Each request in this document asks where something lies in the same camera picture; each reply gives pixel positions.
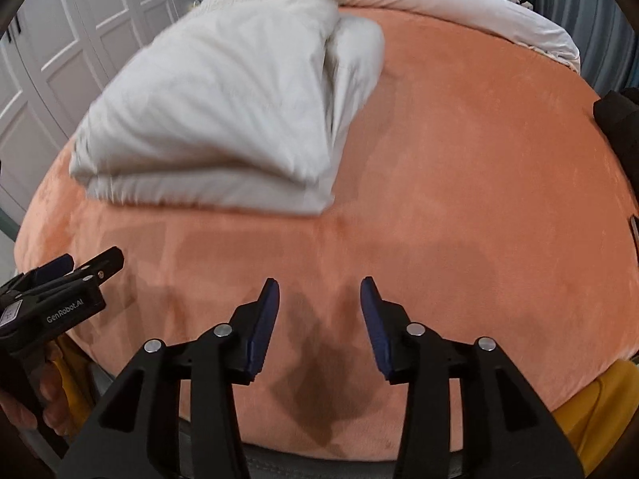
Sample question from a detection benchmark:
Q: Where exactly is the cream crinkled jacket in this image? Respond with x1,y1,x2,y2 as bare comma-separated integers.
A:
69,0,386,217

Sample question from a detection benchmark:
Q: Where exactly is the person's yellow clothing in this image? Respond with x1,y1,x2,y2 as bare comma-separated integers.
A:
52,336,639,467

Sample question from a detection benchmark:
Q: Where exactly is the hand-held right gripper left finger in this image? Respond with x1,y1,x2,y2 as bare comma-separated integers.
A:
57,277,281,479

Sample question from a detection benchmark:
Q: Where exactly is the dark cloth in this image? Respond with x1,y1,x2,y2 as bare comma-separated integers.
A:
593,87,639,195

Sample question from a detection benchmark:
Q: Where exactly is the person's left hand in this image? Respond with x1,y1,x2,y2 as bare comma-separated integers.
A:
0,344,68,435

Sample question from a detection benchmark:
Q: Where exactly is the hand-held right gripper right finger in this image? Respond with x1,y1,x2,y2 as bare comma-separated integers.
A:
360,276,585,479

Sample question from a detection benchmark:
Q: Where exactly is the pale pink duvet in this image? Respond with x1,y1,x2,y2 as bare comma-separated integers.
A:
339,0,582,73

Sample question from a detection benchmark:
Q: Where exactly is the grey curtain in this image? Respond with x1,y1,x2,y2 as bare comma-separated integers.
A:
539,0,627,91

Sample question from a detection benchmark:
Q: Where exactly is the orange plush bed blanket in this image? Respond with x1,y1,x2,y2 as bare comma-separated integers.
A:
14,5,639,462

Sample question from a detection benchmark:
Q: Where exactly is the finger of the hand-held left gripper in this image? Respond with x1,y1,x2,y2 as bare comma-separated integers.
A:
70,246,125,287
17,254,77,285

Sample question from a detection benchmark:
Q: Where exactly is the white panelled wardrobe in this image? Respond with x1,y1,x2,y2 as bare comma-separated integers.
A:
0,0,213,220

